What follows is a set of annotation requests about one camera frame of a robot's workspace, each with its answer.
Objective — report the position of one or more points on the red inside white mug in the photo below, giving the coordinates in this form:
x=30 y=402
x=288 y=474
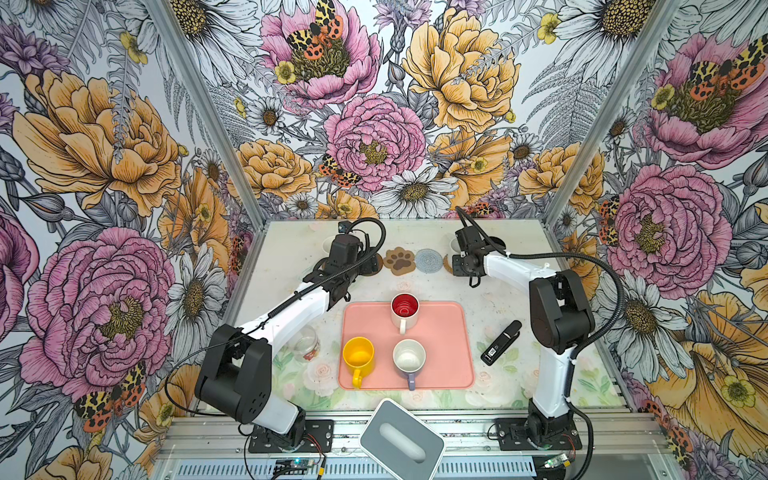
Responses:
x=404 y=312

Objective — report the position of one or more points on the glossy brown round coaster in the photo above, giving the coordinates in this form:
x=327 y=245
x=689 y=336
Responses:
x=378 y=266

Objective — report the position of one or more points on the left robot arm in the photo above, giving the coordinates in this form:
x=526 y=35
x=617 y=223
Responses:
x=236 y=373

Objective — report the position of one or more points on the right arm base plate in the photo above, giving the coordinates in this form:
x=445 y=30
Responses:
x=510 y=433

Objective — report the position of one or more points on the rattan woven round coaster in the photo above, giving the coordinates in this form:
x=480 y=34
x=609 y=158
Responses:
x=447 y=264

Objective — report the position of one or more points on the purple handled white mug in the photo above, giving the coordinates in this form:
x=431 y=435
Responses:
x=409 y=357

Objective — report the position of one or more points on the grey woven round coaster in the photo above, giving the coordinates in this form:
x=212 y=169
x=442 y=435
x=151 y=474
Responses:
x=428 y=261

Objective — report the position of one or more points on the paw shaped cork coaster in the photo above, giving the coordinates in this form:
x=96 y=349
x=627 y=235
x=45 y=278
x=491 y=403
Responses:
x=399 y=261

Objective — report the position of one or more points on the white mug off tray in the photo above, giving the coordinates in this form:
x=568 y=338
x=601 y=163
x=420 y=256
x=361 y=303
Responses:
x=327 y=244

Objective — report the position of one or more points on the yellow mug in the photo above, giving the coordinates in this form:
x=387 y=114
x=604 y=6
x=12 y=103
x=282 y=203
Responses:
x=359 y=357

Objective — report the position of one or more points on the right small circuit board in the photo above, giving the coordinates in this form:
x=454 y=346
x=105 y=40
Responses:
x=560 y=461

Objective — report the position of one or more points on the grey white box device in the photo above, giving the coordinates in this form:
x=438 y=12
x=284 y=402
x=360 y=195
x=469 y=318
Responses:
x=401 y=443

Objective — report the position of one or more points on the glass jar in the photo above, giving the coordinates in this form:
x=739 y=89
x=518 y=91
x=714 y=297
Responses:
x=305 y=344

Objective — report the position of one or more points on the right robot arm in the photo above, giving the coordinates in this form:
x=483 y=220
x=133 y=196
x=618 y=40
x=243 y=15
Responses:
x=560 y=314

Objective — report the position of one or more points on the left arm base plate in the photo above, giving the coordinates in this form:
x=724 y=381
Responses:
x=308 y=436

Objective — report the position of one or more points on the black mug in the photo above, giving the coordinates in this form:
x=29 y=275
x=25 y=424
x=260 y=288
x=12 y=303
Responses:
x=498 y=244

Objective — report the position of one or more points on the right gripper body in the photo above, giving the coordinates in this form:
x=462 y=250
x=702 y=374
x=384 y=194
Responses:
x=461 y=267

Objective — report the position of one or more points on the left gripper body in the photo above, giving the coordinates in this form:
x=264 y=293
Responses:
x=365 y=263

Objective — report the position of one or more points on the green circuit board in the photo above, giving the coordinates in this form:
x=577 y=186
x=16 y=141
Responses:
x=291 y=467

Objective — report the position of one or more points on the pink tray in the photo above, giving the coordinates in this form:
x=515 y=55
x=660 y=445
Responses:
x=433 y=354

